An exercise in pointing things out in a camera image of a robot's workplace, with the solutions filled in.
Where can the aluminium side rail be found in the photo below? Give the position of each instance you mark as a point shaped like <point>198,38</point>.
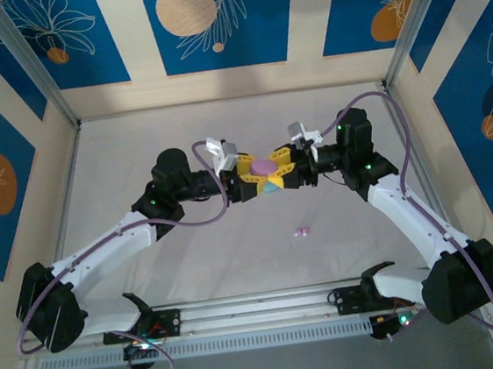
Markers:
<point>70,168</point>
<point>390,105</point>

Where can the pink earbud charging case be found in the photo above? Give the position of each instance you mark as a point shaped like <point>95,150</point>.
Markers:
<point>263,166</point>

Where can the pink earbud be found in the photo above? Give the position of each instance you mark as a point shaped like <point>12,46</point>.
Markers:
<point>298,233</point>
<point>306,230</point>

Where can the white table cloth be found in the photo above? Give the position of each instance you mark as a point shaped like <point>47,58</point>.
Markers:
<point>157,128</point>

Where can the blue earbud charging case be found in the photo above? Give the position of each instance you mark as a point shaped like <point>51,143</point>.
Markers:
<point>269,187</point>

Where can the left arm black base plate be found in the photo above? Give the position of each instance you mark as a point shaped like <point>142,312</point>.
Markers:
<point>173,322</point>

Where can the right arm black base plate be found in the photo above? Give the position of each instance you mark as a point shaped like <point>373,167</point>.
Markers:
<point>344,301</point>

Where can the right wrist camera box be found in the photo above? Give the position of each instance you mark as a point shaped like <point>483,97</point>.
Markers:
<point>303,132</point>

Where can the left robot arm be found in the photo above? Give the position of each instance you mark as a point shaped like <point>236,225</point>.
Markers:
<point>103,248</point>

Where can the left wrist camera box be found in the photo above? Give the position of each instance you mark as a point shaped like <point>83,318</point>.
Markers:
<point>223,154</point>

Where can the aluminium mounting rail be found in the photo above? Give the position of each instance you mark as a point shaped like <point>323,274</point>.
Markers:
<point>264,308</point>

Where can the aluminium frame post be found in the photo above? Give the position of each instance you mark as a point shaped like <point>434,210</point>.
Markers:
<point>414,21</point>
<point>31,61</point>

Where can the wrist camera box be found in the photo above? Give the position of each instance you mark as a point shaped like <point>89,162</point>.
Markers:
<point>303,132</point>
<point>223,154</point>

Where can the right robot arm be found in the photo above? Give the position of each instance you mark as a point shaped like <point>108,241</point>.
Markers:
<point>408,216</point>

